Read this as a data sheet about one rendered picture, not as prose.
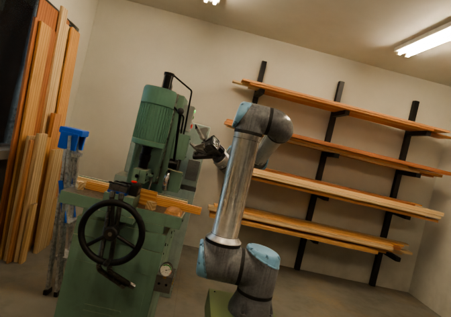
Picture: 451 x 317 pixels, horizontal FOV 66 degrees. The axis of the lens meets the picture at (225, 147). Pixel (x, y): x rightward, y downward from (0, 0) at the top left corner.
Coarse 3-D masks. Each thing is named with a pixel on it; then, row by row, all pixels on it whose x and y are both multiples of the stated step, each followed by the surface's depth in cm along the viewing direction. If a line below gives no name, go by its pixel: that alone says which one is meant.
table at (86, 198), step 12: (60, 192) 166; (72, 192) 167; (84, 192) 172; (96, 192) 179; (72, 204) 166; (84, 204) 166; (132, 216) 161; (144, 216) 167; (156, 216) 167; (168, 216) 168
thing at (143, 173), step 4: (136, 168) 180; (140, 168) 184; (136, 172) 178; (140, 172) 178; (144, 172) 178; (148, 172) 185; (132, 176) 178; (140, 176) 178; (144, 176) 178; (148, 176) 188; (132, 180) 178; (136, 180) 178; (140, 180) 178; (144, 180) 179; (148, 180) 191
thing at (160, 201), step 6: (90, 186) 182; (96, 186) 182; (102, 186) 182; (108, 186) 182; (102, 192) 182; (156, 198) 183; (162, 198) 184; (156, 204) 183; (162, 204) 183; (168, 204) 183; (174, 204) 183; (180, 204) 183; (186, 204) 183; (186, 210) 183; (192, 210) 183; (198, 210) 183
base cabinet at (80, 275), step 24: (72, 240) 166; (168, 240) 192; (72, 264) 167; (144, 264) 168; (72, 288) 166; (96, 288) 167; (120, 288) 167; (144, 288) 167; (72, 312) 167; (96, 312) 167; (120, 312) 167; (144, 312) 168
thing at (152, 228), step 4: (84, 208) 166; (84, 212) 166; (92, 216) 167; (96, 216) 167; (104, 220) 167; (128, 224) 167; (132, 224) 167; (136, 224) 167; (144, 224) 167; (148, 224) 167; (152, 224) 167; (148, 228) 167; (152, 228) 167; (156, 228) 167; (160, 228) 168; (164, 228) 172; (156, 232) 168; (160, 232) 168
